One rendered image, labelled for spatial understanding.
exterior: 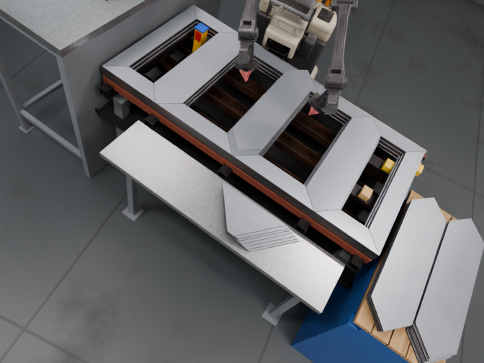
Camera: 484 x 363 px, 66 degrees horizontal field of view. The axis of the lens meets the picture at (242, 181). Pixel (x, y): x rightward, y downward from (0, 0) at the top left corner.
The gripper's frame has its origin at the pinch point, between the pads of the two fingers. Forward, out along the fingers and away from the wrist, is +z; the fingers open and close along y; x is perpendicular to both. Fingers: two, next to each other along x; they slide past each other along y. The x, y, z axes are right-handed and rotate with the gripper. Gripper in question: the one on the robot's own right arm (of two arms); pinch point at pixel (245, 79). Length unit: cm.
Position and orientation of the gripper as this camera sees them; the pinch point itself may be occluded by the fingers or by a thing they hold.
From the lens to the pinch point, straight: 189.3
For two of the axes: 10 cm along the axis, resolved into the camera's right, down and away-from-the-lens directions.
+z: -0.3, 6.6, 7.5
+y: 8.4, 4.3, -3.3
